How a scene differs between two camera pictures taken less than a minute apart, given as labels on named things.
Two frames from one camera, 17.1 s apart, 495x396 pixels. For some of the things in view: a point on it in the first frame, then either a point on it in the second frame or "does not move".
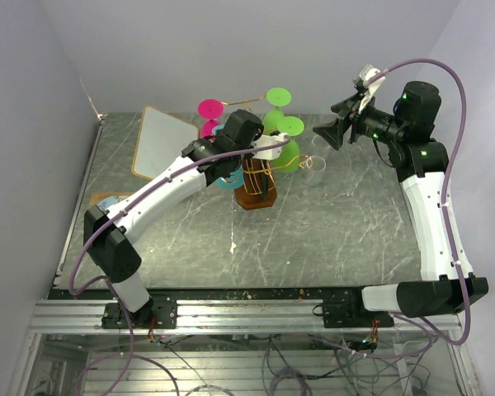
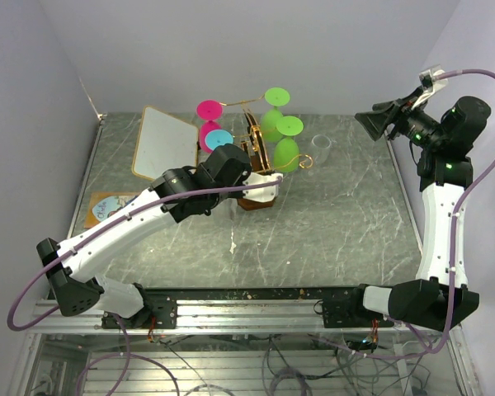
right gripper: (333, 133) -> (377, 122)
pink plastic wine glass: (211, 109) does not move
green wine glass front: (291, 126) does not move
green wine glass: (276, 96) does not move
